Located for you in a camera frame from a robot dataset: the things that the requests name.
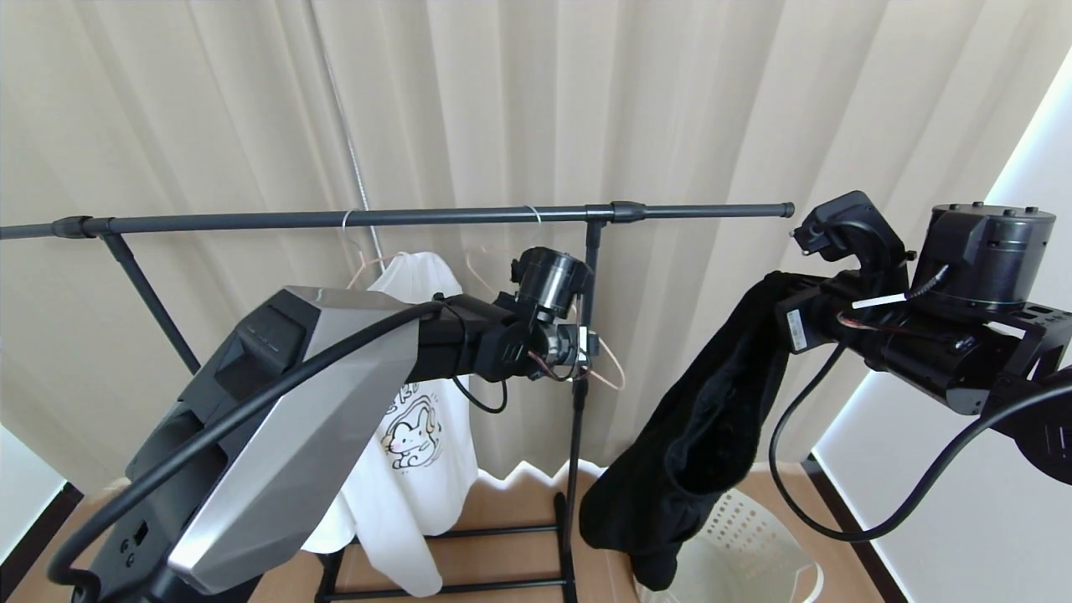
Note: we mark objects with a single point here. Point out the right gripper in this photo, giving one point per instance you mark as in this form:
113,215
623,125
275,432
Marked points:
921,360

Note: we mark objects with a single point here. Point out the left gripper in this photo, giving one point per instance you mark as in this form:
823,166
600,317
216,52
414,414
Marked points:
565,352

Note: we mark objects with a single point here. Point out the pink clothes hanger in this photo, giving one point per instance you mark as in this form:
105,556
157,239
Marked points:
368,266
621,378

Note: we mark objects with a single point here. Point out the black garment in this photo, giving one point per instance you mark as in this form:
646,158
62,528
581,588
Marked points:
695,435

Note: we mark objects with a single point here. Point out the white printed shirt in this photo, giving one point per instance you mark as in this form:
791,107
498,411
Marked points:
419,469

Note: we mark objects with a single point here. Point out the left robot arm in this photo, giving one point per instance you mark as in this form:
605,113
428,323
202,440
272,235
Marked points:
293,435

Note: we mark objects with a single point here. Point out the white laundry basket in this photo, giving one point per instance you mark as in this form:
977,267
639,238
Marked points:
754,553

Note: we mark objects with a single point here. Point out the black clothes rack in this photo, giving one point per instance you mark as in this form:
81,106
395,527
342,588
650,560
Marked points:
251,220

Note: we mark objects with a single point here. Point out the beige curtain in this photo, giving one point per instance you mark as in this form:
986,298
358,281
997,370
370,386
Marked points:
586,100

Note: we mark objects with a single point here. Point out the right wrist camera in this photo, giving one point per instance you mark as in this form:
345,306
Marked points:
863,234

